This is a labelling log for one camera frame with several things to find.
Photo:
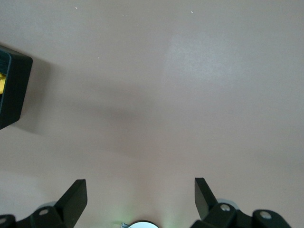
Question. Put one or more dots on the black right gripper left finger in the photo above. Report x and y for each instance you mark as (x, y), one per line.
(69, 209)

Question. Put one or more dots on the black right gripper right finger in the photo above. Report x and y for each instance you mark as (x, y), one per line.
(213, 213)

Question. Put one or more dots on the black plastic box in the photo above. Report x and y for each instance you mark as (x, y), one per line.
(16, 90)

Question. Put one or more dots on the yellow banana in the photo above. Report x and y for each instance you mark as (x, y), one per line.
(2, 83)

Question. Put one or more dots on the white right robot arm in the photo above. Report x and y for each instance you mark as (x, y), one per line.
(143, 225)

